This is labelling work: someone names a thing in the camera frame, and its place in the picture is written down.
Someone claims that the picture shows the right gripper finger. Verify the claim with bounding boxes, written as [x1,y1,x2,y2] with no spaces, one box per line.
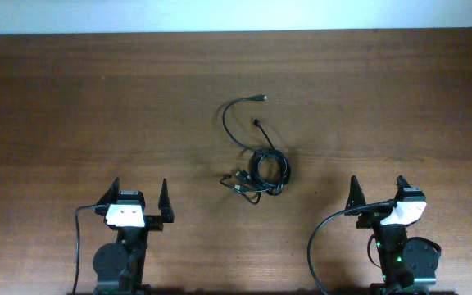
[396,175,411,200]
[345,175,366,216]

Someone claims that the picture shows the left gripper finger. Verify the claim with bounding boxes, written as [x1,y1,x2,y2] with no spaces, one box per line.
[96,177,120,206]
[158,179,175,223]

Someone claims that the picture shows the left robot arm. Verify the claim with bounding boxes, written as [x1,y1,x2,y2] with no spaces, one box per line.
[93,179,175,295]

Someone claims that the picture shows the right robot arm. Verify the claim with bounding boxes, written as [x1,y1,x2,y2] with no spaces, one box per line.
[345,175,442,295]

